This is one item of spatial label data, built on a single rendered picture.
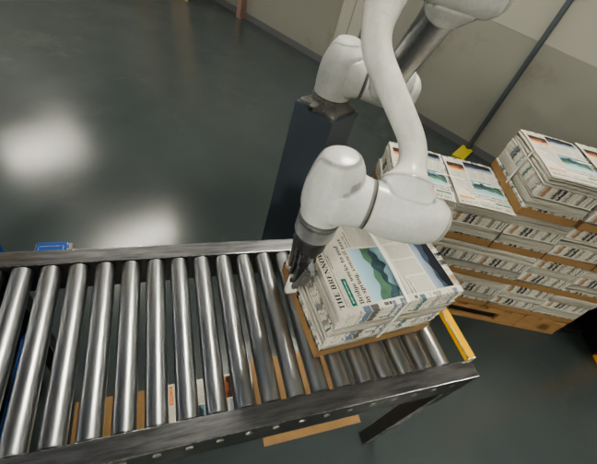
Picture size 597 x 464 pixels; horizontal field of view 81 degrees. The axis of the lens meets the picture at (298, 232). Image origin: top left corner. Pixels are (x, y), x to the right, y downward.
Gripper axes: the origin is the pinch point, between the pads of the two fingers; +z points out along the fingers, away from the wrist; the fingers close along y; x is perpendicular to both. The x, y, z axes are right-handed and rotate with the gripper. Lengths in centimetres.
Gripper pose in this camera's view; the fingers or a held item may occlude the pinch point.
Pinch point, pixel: (292, 284)
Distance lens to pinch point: 92.9
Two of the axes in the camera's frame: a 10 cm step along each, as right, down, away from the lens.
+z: -2.3, 6.6, 7.1
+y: -2.6, -7.5, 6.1
